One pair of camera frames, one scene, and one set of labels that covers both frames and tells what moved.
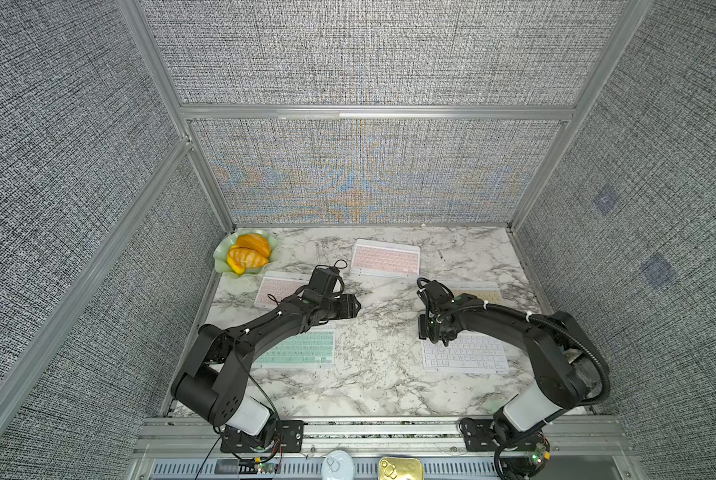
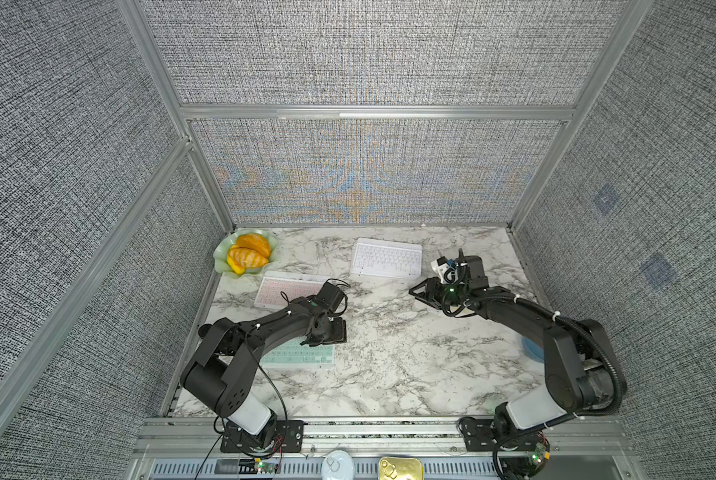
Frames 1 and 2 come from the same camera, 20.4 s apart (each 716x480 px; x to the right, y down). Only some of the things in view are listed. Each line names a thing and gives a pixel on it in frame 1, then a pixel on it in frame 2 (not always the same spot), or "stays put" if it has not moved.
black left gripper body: [338, 308] → [335, 332]
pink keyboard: [278, 285] stays put
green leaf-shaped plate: [221, 252] stays put
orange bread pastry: [251, 251] stays put
